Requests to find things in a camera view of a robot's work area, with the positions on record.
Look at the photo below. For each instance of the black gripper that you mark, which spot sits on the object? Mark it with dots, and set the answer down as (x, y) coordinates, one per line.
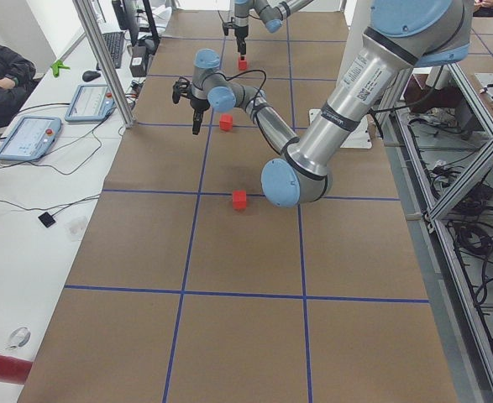
(197, 106)
(240, 32)

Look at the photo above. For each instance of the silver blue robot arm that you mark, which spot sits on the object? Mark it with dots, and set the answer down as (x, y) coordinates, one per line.
(400, 35)
(272, 18)

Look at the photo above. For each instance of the black power adapter box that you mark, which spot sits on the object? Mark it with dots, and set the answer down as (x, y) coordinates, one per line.
(139, 61)

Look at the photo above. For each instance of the black keyboard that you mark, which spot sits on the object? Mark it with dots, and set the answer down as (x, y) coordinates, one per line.
(115, 45)

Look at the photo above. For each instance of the far teach pendant tablet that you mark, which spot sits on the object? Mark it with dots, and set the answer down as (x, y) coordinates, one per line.
(91, 103)

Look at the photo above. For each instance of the teach pendant tablet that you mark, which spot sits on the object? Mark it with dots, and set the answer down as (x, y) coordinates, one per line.
(30, 139)
(91, 103)

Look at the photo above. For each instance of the black computer mouse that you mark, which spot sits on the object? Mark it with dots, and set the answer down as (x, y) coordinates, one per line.
(88, 76)

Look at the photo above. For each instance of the green clamp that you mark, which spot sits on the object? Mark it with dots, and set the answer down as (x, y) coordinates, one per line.
(57, 67)

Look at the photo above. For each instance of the near teach pendant tablet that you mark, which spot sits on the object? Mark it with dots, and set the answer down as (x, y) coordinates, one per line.
(30, 139)

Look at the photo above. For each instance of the small black square device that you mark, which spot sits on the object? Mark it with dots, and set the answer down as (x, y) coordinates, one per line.
(47, 219)

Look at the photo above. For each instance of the red cylinder bottom left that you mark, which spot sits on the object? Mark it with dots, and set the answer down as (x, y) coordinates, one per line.
(14, 370)

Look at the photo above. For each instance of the grey aluminium frame post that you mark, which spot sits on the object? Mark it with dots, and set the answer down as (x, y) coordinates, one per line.
(93, 33)

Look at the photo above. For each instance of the aluminium frame rail right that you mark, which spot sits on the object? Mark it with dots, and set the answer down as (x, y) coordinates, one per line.
(442, 132)

